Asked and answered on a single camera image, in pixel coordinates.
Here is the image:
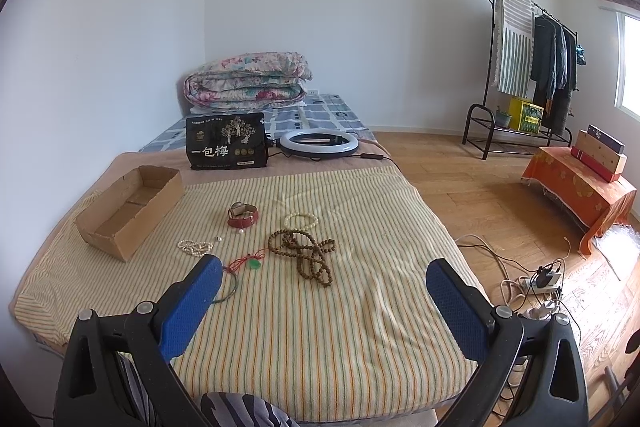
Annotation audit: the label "white pearl necklace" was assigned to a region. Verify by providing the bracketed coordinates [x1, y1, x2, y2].
[176, 238, 215, 257]

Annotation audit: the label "dark green bangle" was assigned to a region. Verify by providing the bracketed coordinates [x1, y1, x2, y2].
[213, 270, 239, 305]

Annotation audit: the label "red cord jade pendant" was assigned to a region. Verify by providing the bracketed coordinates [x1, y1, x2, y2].
[226, 248, 268, 274]

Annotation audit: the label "brown wooden bead necklace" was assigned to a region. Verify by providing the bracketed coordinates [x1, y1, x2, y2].
[267, 229, 335, 291]

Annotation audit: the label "cream bead bracelet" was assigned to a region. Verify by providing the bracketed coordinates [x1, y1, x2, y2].
[283, 211, 320, 230]

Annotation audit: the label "white power strip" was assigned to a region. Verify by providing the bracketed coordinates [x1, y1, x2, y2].
[518, 272, 561, 295]

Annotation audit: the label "orange covered low table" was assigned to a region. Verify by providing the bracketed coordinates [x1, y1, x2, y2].
[522, 146, 637, 256]

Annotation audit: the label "cardboard box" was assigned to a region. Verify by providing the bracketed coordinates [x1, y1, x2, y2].
[75, 166, 184, 262]

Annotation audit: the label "striped yellow blanket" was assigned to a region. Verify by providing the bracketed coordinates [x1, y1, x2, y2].
[14, 166, 476, 423]

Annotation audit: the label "stacked gift boxes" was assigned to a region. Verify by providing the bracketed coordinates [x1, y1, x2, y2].
[570, 126, 627, 183]

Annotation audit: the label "black clothes rack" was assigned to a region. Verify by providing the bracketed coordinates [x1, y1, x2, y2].
[462, 0, 582, 159]

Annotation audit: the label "brown bed blanket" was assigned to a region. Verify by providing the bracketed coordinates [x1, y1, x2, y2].
[9, 140, 394, 314]

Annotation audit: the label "yellow crate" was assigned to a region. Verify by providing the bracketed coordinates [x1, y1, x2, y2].
[508, 98, 544, 134]

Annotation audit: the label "striped hanging towel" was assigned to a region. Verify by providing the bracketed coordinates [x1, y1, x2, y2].
[490, 0, 535, 98]

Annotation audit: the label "dark hanging clothes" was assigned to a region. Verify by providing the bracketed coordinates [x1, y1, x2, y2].
[530, 14, 577, 135]

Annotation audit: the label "blue checkered bedsheet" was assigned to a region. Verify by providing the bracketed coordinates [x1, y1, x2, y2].
[140, 94, 375, 153]

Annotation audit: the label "black snack bag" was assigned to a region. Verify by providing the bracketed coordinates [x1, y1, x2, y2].
[186, 113, 269, 170]

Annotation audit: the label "folded floral quilt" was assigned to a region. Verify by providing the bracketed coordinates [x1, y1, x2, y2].
[182, 52, 312, 112]

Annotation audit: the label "white ring light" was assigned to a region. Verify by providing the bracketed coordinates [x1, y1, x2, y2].
[278, 129, 359, 159]

